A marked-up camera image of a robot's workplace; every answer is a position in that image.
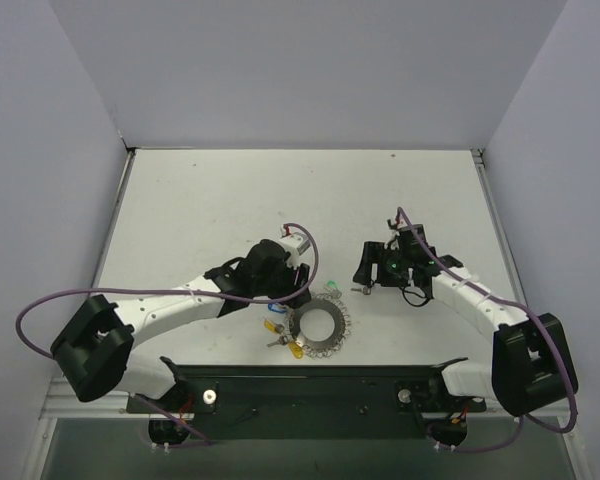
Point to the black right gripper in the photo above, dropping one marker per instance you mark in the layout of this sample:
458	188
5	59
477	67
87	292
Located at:
378	267

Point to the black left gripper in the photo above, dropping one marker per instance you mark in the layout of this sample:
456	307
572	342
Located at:
294	282

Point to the key with black tag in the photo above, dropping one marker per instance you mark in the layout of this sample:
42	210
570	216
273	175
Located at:
365	290

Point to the steel key organiser ring disc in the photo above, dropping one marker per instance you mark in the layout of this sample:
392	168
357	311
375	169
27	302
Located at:
320	327

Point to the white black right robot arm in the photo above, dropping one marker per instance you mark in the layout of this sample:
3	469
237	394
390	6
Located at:
531	365

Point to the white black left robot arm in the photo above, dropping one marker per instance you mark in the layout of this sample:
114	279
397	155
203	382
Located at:
95	349

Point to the blue key tag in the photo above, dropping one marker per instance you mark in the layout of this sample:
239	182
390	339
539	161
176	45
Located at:
277	308

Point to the yellow key tag lower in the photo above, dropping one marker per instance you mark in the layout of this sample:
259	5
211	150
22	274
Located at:
274	327

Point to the yellow key tag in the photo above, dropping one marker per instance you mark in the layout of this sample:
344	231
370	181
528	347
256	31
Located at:
274	327
292	345

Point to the yellow key tag upper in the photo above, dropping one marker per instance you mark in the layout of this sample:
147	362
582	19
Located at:
292	345

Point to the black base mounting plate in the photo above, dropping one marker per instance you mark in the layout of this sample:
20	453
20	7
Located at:
216	397

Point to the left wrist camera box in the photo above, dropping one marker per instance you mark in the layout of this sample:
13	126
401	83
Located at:
295	244

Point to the aluminium front rail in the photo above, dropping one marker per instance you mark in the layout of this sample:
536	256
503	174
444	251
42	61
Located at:
60	403

